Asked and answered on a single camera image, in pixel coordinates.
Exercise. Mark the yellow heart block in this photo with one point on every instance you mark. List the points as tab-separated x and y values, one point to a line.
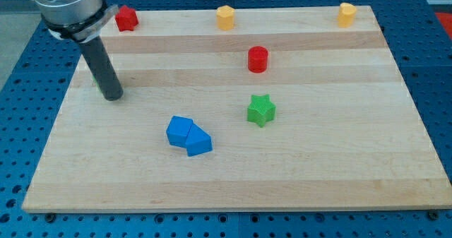
346	15

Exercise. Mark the yellow hexagon block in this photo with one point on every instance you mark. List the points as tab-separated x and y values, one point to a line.
225	17

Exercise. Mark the red star block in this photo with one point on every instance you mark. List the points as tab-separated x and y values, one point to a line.
126	19

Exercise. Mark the green star block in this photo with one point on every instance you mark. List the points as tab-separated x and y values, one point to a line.
260	110

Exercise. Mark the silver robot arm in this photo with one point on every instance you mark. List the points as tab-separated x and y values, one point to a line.
81	21

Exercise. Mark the blue cube block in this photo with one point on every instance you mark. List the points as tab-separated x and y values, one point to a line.
178	131

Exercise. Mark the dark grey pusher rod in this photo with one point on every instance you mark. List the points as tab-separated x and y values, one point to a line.
98	62

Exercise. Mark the wooden board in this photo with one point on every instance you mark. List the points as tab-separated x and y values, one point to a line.
346	133

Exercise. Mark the red cylinder block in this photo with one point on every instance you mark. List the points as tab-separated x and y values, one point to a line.
257	59

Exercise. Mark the blue triangular block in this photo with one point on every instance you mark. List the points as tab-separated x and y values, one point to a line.
198	141

